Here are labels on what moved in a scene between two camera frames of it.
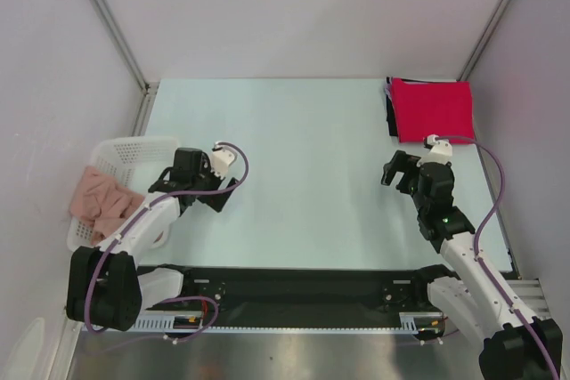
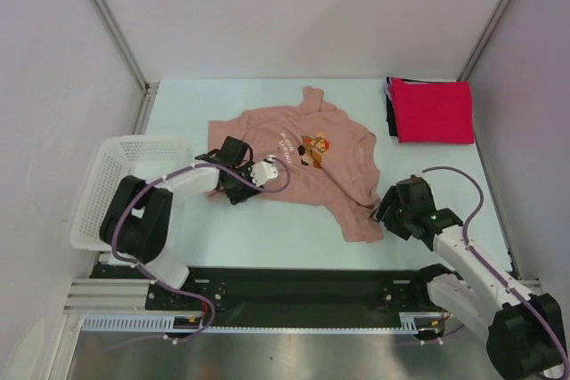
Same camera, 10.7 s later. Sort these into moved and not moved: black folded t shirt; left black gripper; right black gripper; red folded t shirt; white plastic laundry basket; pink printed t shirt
Moved: right black gripper; left black gripper; pink printed t shirt
Not moved: red folded t shirt; white plastic laundry basket; black folded t shirt
